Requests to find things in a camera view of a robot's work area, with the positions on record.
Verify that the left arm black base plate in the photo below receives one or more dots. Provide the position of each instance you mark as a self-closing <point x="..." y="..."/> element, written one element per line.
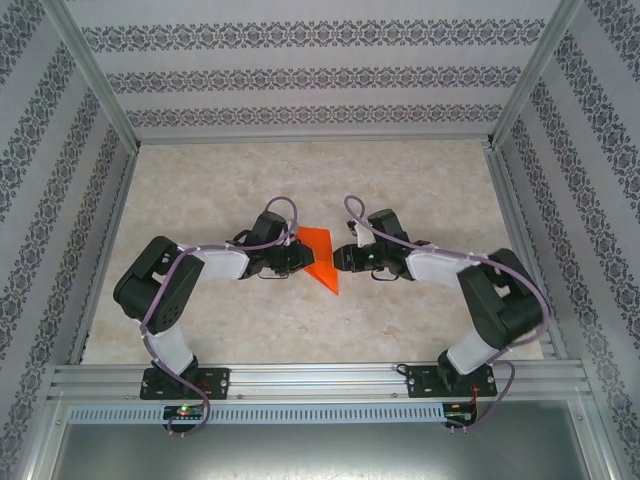
<point x="220" y="382"/>

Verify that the aluminium frame post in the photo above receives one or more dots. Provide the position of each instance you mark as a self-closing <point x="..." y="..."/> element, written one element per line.
<point x="535" y="70"/>
<point x="93" y="70"/>

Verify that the aluminium rail along wall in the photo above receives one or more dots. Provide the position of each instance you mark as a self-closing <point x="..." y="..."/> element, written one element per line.
<point x="320" y="137"/>

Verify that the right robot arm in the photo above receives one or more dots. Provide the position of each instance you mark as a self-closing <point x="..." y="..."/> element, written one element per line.
<point x="505" y="305"/>

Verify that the aluminium table side rail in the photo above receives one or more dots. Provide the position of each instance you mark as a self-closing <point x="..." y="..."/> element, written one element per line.
<point x="505" y="200"/>
<point x="120" y="200"/>

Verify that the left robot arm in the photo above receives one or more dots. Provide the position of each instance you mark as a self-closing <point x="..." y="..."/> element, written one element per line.
<point x="150" y="290"/>

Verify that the orange paper sheet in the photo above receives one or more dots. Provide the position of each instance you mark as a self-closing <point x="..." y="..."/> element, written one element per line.
<point x="325" y="270"/>

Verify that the wide aluminium mounting rail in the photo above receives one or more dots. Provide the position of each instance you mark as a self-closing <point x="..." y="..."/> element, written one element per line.
<point x="320" y="380"/>

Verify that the grey sheet metal panel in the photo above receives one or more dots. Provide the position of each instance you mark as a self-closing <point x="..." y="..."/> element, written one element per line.
<point x="320" y="455"/>

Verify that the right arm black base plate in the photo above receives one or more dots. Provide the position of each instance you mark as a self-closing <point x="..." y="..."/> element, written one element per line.
<point x="417" y="382"/>

